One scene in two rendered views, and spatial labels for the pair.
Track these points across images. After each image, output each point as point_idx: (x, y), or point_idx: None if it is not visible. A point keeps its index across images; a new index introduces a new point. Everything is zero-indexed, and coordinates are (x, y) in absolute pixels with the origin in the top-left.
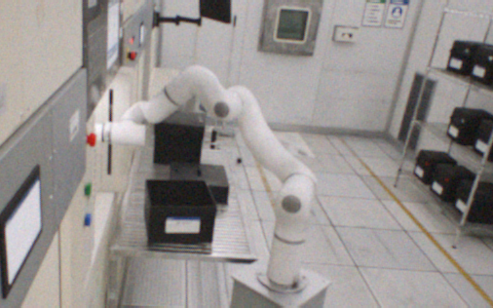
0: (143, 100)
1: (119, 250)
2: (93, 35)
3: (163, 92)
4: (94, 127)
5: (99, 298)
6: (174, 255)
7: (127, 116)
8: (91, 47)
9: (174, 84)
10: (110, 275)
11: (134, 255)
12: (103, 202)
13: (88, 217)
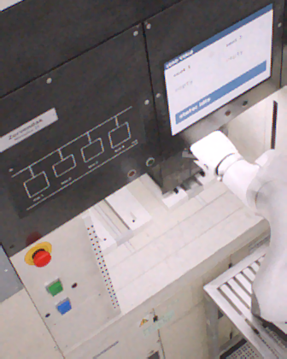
0: (269, 164)
1: (210, 296)
2: (40, 161)
3: (257, 191)
4: (84, 226)
5: (173, 325)
6: (258, 352)
7: (262, 160)
8: (30, 177)
9: (261, 197)
10: (205, 306)
11: (223, 314)
12: (241, 221)
13: (59, 308)
